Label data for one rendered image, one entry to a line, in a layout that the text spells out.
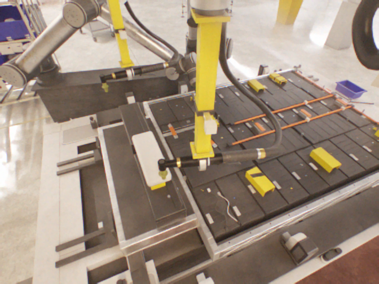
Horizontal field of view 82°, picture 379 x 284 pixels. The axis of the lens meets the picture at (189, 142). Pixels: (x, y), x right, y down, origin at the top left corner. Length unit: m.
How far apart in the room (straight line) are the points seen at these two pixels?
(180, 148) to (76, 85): 1.43
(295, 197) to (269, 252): 0.31
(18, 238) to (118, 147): 1.49
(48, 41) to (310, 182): 1.97
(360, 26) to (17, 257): 2.62
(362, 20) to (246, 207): 0.90
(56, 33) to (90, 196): 1.15
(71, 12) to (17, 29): 1.78
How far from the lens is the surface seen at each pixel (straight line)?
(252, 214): 1.18
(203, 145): 0.80
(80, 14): 1.74
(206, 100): 0.67
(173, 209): 1.04
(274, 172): 1.37
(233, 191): 1.23
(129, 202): 1.23
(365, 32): 0.57
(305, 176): 1.42
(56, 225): 1.50
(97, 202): 1.55
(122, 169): 1.37
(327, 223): 1.46
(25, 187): 3.00
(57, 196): 1.61
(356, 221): 1.56
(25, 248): 2.58
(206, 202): 1.17
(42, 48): 2.06
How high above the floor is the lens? 2.02
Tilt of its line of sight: 45 degrees down
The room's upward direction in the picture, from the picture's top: straight up
